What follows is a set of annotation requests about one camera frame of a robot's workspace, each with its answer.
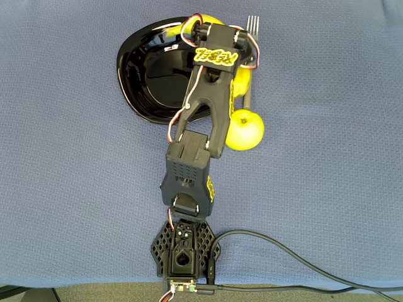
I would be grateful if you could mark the yellow banana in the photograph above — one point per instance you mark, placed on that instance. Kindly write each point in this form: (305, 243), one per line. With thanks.
(244, 81)

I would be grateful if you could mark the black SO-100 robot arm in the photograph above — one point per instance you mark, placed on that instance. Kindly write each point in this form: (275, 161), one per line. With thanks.
(187, 176)

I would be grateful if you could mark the glossy black plate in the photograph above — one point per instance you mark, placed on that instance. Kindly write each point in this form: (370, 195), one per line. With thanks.
(151, 78)

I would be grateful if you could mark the green apple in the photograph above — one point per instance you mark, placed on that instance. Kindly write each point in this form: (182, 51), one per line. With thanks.
(247, 132)

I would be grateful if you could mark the blue-grey woven tablecloth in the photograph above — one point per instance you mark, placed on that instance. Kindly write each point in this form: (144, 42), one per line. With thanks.
(63, 157)

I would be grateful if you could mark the black tripod stand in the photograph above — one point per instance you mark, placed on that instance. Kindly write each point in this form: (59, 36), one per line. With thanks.
(9, 290)

